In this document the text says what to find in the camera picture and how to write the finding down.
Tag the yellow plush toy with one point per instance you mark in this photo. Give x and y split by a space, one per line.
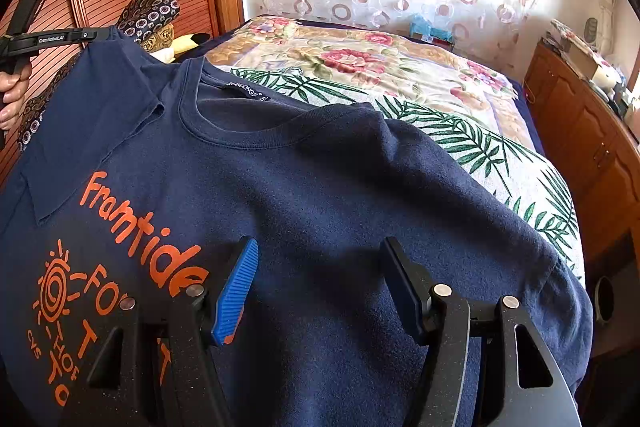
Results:
180 47

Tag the person's left hand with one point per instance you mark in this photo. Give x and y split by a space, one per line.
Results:
12 97

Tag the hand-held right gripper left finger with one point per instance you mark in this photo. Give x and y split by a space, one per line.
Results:
235 292

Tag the waste bin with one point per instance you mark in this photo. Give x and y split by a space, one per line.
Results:
605 299

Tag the floral blanket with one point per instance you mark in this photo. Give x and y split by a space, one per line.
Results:
350 52

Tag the navy t-shirt with orange print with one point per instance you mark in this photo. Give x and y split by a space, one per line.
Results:
300 187

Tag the palm leaf print blanket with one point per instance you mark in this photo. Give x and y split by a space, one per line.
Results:
450 132

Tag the teal box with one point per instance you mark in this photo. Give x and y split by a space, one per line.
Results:
425 32

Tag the wooden cabinet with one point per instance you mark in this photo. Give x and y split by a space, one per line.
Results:
585 142

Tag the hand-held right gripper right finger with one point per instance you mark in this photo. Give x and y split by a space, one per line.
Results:
407 302

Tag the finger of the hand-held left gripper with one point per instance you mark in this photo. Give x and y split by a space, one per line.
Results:
92 35

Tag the cardboard box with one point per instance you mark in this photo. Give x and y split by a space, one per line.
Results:
585 57

